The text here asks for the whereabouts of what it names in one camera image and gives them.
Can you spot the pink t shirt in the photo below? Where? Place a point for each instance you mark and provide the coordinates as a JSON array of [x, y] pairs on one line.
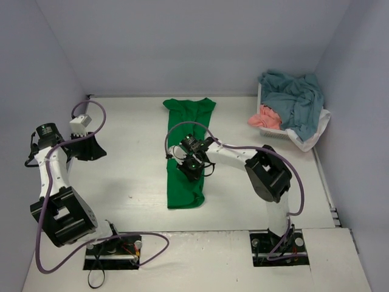
[[266, 118]]

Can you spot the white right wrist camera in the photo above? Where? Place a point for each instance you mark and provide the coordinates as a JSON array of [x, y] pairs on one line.
[[177, 153]]

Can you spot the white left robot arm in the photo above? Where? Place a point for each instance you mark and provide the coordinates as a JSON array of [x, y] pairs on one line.
[[68, 218]]

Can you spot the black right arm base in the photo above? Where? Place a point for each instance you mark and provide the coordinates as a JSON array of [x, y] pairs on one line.
[[290, 253]]

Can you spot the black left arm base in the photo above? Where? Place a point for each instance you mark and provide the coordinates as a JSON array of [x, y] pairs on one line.
[[119, 254]]

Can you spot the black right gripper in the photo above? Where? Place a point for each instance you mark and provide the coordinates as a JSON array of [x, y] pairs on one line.
[[185, 166]]

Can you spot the white laundry basket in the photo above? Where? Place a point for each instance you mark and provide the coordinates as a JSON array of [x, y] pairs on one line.
[[268, 132]]

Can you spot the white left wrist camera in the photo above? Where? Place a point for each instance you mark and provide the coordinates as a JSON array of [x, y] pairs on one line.
[[79, 125]]

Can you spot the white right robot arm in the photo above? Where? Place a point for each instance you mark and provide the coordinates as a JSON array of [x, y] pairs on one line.
[[269, 176]]

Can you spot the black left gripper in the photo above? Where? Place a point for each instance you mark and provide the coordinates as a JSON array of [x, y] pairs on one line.
[[84, 147]]

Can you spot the green t shirt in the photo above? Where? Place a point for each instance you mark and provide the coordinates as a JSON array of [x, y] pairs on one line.
[[182, 193]]

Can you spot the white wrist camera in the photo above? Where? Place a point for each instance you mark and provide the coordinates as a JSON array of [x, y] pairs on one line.
[[79, 125], [177, 153]]

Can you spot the grey-blue t shirt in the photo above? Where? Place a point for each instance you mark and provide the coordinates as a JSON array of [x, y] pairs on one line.
[[297, 100]]

